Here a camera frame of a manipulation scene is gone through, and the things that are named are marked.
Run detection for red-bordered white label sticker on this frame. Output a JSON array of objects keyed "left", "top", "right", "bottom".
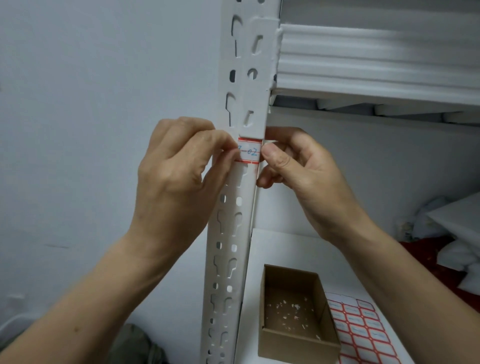
[{"left": 236, "top": 137, "right": 262, "bottom": 165}]

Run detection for crumpled white plastic bag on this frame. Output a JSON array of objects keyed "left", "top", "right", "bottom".
[{"left": 395, "top": 196, "right": 452, "bottom": 242}]

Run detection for person's right hand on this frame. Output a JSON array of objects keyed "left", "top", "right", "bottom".
[{"left": 256, "top": 127, "right": 376, "bottom": 241}]

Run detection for person's left hand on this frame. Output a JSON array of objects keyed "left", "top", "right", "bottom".
[{"left": 128, "top": 117, "right": 241, "bottom": 259}]

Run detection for person's right forearm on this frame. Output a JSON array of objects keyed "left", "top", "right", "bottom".
[{"left": 323, "top": 220, "right": 480, "bottom": 364}]

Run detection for red cloth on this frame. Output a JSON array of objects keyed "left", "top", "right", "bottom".
[{"left": 399, "top": 235, "right": 480, "bottom": 313}]

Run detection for white flat shelf board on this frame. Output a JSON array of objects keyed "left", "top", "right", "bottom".
[{"left": 234, "top": 228, "right": 415, "bottom": 364}]

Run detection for brown cardboard box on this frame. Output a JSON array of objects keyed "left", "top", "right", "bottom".
[{"left": 258, "top": 264, "right": 342, "bottom": 364}]

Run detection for white slotted metal shelf post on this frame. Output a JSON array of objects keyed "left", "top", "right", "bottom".
[{"left": 200, "top": 0, "right": 283, "bottom": 364}]

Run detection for person's left forearm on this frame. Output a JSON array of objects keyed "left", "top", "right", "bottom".
[{"left": 0, "top": 232, "right": 181, "bottom": 364}]

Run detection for person's olive trousers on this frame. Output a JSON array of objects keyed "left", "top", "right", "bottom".
[{"left": 107, "top": 323, "right": 168, "bottom": 364}]

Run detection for scattered white paper scraps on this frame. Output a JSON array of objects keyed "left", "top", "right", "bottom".
[{"left": 268, "top": 296, "right": 323, "bottom": 340}]

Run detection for sheet of red-bordered labels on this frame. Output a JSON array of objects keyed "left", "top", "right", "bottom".
[{"left": 324, "top": 292, "right": 403, "bottom": 364}]

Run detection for white foam sheet bundle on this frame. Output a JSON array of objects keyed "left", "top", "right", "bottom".
[{"left": 427, "top": 192, "right": 480, "bottom": 297}]

